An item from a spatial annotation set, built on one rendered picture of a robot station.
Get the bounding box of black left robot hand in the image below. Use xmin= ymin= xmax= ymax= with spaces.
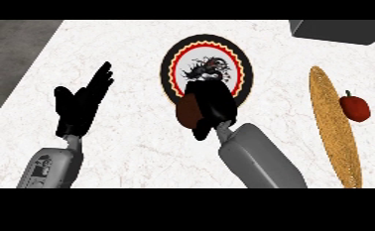
xmin=53 ymin=60 xmax=115 ymax=139

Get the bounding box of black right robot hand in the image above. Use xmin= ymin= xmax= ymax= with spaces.
xmin=183 ymin=79 xmax=239 ymax=142

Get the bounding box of brown cupcake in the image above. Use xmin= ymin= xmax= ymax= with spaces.
xmin=174 ymin=93 xmax=205 ymax=130

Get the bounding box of black red patterned plate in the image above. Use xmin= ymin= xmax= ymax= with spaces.
xmin=159 ymin=34 xmax=255 ymax=108

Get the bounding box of red bell pepper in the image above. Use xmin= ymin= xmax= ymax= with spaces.
xmin=338 ymin=89 xmax=372 ymax=123

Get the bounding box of dark grey appliance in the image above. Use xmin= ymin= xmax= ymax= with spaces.
xmin=288 ymin=20 xmax=375 ymax=47

